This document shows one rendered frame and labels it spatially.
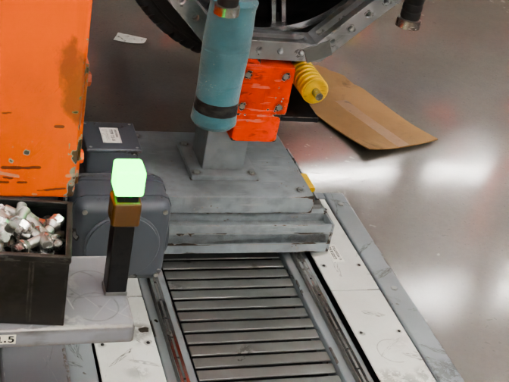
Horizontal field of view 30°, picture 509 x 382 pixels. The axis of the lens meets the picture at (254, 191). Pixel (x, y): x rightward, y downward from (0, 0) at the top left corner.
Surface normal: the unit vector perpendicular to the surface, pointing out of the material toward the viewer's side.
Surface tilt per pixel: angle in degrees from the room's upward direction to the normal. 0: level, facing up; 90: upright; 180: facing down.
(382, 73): 0
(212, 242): 90
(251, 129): 90
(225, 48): 90
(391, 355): 0
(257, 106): 90
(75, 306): 0
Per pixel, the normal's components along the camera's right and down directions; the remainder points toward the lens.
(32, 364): 0.18, -0.85
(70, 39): 0.27, 0.53
